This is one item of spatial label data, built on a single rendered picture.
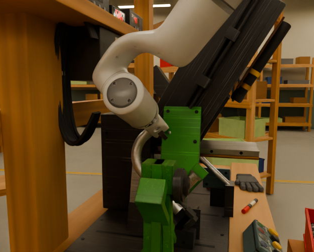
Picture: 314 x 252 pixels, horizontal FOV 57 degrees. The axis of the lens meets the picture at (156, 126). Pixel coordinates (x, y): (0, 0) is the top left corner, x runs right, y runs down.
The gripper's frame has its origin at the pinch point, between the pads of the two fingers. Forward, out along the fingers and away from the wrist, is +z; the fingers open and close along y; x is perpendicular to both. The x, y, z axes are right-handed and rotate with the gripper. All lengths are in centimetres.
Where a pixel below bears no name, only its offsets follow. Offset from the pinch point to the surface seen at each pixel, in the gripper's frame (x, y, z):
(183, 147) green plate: -2.0, -10.0, 2.9
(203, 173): -1.5, -19.5, 2.8
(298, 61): -431, 100, 804
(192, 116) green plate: -10.2, -4.7, 2.1
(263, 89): -122, 27, 275
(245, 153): -15.8, -22.5, 14.2
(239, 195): -7, -33, 41
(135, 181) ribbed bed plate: 16.0, -7.8, 6.3
